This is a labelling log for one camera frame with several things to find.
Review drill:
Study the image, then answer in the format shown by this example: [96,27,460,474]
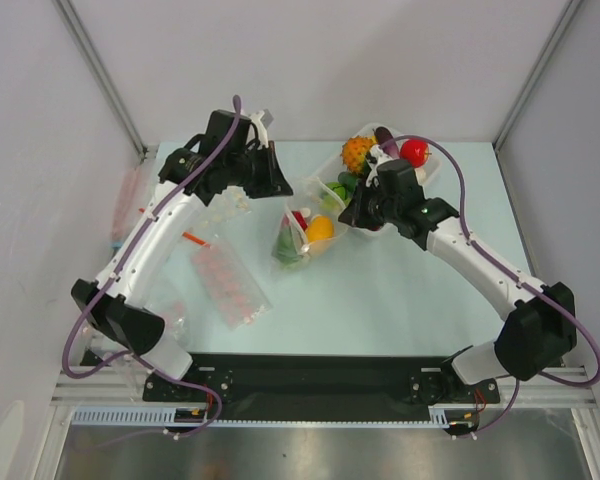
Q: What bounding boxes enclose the aluminium frame post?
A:
[52,0,148,161]
[492,0,587,155]

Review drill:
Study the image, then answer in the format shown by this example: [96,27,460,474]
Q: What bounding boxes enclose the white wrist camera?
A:
[248,109,273,148]
[365,145,394,178]

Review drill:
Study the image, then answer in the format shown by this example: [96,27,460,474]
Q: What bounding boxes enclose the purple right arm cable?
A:
[379,133,600,441]

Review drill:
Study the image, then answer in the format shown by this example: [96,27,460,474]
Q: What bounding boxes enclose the red toy apple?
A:
[399,139,430,168]

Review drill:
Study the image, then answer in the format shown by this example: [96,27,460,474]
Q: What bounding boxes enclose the green toy bell pepper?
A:
[272,226,303,267]

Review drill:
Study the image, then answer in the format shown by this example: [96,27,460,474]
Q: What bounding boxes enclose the white slotted cable duct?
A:
[71,406,475,429]

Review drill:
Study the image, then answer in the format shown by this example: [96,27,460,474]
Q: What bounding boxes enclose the clear bag pink dots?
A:
[155,301,190,347]

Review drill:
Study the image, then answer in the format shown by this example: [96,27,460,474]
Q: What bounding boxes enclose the orange toy pineapple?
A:
[341,136,376,176]

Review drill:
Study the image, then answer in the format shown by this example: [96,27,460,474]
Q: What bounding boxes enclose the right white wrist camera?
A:
[365,145,394,178]

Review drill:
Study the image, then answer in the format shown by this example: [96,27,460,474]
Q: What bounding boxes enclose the clear white-dotted zip bag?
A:
[271,177,350,271]

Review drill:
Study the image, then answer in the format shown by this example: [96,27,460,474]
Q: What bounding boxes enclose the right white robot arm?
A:
[339,160,577,401]

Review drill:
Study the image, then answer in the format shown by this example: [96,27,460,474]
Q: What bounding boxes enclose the right aluminium frame post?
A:
[492,0,587,155]

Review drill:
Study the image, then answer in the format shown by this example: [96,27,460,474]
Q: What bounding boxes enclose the white perforated plastic basket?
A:
[312,122,442,239]

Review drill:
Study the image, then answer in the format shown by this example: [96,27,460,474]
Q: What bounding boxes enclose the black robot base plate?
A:
[142,353,500,423]

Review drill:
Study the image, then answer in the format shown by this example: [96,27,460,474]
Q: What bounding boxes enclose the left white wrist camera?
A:
[248,109,273,148]

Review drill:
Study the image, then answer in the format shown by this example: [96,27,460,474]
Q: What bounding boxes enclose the yellow toy lemon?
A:
[305,215,335,243]

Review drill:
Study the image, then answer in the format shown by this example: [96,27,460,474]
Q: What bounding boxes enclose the left aluminium frame post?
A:
[52,0,148,161]

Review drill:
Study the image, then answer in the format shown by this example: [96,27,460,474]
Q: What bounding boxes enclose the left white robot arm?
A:
[71,110,293,400]

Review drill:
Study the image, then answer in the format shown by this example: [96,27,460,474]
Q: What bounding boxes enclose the purple toy eggplant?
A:
[374,126,400,159]

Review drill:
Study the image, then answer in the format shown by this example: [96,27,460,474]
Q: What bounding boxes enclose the red toy tomato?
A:
[292,211,308,230]

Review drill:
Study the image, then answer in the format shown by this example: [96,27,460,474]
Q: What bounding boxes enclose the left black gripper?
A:
[225,141,292,199]

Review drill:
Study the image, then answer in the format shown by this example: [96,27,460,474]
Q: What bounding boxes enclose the clear bag red dots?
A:
[191,241,271,329]

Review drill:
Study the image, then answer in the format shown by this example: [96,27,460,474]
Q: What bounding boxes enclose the dark green toy cucumber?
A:
[338,171,359,189]

